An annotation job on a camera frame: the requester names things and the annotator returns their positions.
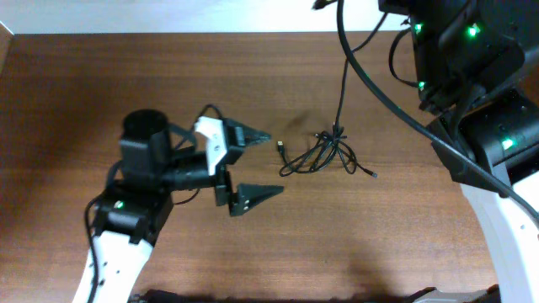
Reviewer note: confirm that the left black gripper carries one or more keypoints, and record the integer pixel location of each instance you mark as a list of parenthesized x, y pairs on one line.
[(227, 197)]

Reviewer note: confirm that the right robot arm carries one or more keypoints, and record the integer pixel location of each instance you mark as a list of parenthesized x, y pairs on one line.
[(470, 56)]

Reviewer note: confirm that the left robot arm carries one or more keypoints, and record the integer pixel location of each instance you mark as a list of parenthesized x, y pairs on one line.
[(158, 158)]

